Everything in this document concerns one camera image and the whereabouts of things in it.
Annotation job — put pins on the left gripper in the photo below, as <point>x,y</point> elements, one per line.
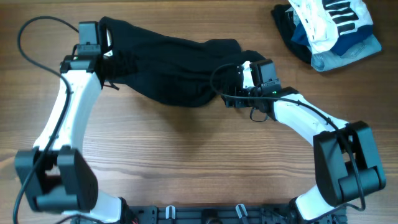
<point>117,74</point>

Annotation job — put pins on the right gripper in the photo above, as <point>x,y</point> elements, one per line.
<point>239,102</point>

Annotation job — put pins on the black garment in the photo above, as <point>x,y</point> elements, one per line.
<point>174,71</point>
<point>284,20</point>

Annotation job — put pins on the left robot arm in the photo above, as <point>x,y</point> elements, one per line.
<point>55,177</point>

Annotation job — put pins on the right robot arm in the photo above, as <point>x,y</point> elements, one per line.
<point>347,162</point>

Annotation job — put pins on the black garment in pile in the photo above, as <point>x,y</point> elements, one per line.
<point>284,20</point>

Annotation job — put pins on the white black striped shirt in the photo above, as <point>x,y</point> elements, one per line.
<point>328,20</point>

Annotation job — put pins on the blue garment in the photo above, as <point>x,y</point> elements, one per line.
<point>342,44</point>

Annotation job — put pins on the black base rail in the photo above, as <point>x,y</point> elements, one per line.
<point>264,214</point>

